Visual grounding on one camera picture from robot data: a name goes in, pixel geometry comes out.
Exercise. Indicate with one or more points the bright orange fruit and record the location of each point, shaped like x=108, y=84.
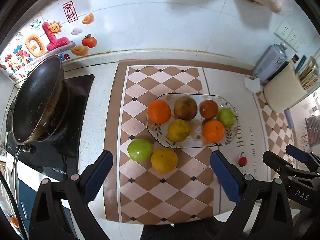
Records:
x=213, y=131

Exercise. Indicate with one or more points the white crumpled tissue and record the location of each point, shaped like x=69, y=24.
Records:
x=253, y=85

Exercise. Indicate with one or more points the brown red apple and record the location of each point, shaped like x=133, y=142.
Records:
x=185, y=108

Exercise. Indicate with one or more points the black frying pan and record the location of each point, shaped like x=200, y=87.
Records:
x=41, y=103

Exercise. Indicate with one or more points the yellow pear fruit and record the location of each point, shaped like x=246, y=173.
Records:
x=178, y=130

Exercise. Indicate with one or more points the wooden chopsticks bundle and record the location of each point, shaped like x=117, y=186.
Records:
x=309, y=75

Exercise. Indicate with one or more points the red cherry tomato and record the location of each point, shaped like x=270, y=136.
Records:
x=242, y=161

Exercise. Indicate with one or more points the dark orange fruit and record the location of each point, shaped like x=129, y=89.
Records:
x=209, y=109

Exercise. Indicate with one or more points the green apple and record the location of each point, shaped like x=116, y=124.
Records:
x=139, y=150
x=226, y=117

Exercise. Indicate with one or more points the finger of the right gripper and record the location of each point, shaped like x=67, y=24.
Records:
x=298, y=154
x=278, y=165

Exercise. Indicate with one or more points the floral ceramic plate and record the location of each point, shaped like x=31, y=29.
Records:
x=195, y=138

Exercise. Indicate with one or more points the checkered counter mat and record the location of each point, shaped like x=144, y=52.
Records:
x=135, y=192

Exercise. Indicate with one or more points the yellow orange fruit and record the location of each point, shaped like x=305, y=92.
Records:
x=164, y=160

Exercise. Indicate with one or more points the small orange tangerine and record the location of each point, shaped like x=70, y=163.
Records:
x=159, y=111

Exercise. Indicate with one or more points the wall power sockets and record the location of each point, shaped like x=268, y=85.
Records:
x=289, y=36

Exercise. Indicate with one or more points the cream utensil holder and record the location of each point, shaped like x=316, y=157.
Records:
x=284, y=90

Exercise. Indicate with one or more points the black induction stove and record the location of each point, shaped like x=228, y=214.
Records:
x=56, y=152

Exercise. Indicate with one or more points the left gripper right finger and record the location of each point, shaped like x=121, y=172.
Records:
x=274, y=219

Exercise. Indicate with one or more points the colourful wall sticker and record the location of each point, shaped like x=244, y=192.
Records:
x=40, y=38

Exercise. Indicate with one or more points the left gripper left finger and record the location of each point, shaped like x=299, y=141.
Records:
x=48, y=219

